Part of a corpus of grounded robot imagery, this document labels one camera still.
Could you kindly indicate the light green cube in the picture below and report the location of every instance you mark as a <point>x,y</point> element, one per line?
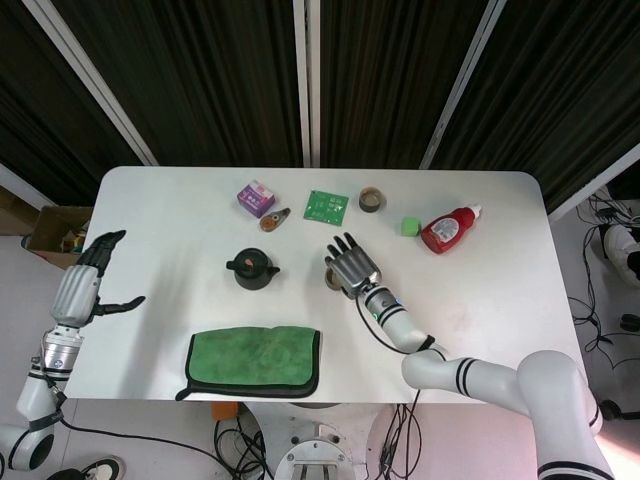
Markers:
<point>409,226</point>

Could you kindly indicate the brown correction tape dispenser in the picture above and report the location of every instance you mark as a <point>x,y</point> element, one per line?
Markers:
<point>272,221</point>

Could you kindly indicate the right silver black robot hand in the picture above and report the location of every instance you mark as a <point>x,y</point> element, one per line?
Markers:
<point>355,267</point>

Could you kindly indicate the white shoe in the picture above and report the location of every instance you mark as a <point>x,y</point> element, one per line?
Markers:
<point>620,250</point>

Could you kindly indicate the flat brown cardboard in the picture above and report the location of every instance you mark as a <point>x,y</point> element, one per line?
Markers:
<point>15,215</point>

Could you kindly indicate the green printed sachet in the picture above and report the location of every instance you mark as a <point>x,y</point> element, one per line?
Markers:
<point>326,207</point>

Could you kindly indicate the black white sneaker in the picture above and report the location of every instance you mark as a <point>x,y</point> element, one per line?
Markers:
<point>102,470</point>

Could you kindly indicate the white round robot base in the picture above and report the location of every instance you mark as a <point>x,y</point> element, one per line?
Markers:
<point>315,460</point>

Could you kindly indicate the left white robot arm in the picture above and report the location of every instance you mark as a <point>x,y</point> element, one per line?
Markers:
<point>30,400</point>

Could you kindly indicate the small orange object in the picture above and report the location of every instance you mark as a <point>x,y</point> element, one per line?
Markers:
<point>224,411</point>

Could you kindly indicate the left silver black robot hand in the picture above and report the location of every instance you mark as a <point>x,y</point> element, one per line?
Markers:
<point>75,295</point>

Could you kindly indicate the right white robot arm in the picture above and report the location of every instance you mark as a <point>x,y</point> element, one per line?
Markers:
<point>480,380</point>

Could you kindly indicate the black pleated curtain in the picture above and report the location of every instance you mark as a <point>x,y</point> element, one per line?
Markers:
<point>210,75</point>

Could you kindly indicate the open cardboard box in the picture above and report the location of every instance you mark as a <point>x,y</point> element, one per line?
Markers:
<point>50,225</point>

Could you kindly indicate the green towel with black edge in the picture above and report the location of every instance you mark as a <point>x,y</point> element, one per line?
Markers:
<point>250,355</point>

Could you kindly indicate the white metal frame post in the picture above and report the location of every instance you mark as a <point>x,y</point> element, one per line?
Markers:
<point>302,75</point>
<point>462,80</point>
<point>95,80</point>

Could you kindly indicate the small purple carton box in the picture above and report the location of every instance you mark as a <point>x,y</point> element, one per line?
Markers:
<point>255,197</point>

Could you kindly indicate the white frame bar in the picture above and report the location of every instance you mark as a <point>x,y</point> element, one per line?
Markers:
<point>20,179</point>
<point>590,190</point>

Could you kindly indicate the red ketchup squeeze bottle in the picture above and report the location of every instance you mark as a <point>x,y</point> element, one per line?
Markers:
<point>445,232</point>

